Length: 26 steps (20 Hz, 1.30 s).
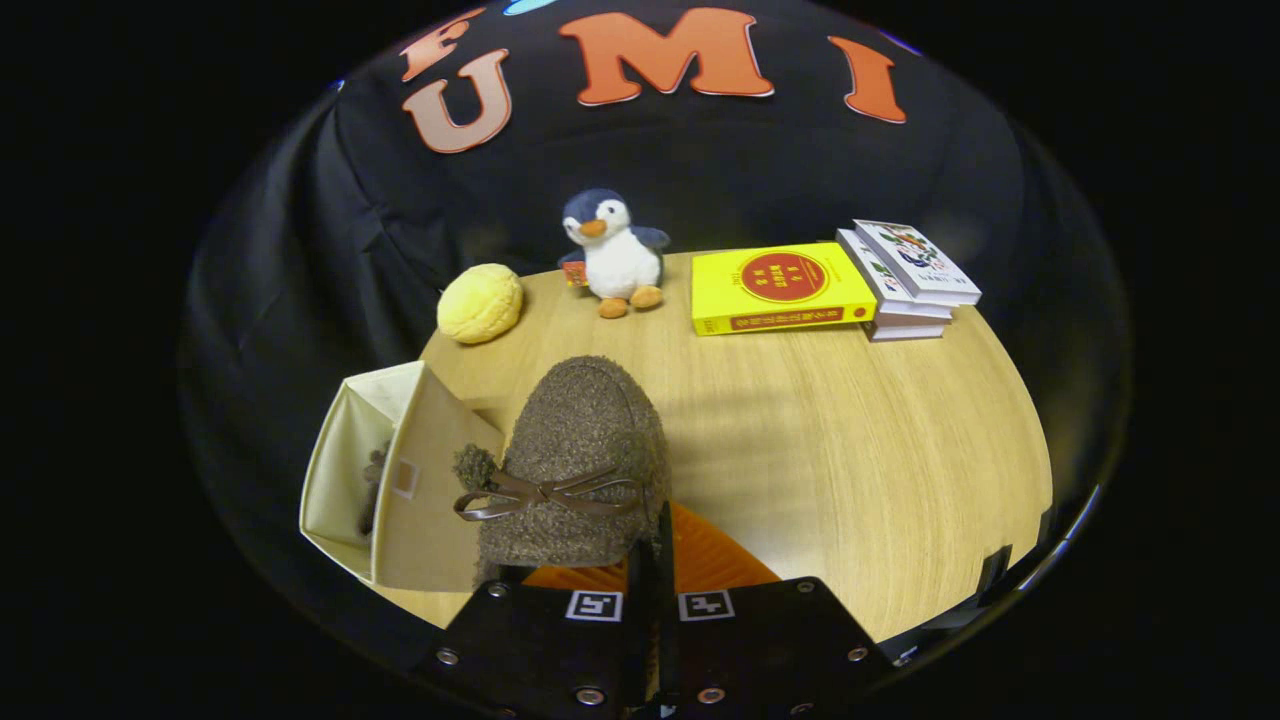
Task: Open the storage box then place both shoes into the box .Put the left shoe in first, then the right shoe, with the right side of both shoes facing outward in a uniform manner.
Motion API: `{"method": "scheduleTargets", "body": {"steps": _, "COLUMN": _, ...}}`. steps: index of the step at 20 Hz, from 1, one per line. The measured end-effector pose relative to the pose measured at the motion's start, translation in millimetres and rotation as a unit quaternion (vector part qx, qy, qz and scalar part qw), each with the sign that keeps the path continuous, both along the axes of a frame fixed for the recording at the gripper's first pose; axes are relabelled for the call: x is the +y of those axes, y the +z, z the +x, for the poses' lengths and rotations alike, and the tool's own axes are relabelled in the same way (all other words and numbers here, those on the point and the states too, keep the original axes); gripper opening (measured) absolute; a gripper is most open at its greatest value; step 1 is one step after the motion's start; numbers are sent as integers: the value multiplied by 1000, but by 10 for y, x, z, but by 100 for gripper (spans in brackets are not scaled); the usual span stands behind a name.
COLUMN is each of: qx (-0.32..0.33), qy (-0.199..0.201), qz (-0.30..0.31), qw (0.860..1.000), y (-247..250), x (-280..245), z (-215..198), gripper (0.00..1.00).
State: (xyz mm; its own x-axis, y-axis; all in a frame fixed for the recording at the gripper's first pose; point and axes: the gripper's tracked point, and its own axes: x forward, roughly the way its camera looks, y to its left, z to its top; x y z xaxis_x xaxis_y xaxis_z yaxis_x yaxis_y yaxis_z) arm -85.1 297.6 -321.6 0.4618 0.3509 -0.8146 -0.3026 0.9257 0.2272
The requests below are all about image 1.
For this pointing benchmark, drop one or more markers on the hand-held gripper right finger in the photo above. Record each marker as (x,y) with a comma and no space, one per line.
(668,620)

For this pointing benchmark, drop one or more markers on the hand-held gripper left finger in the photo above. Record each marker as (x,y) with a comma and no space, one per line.
(540,650)

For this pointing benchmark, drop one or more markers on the brown fuzzy shoe with bow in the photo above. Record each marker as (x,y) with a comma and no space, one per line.
(374,490)
(585,430)

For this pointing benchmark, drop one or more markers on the cream fabric storage box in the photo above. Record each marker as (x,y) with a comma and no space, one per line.
(430,440)

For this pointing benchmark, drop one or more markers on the yellow book with red circle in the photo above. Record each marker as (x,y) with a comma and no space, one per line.
(780,290)

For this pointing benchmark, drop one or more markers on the yellow bread plush toy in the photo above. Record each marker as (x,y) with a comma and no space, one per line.
(480,303)

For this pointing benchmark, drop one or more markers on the blue white penguin plush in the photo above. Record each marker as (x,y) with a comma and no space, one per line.
(620,260)

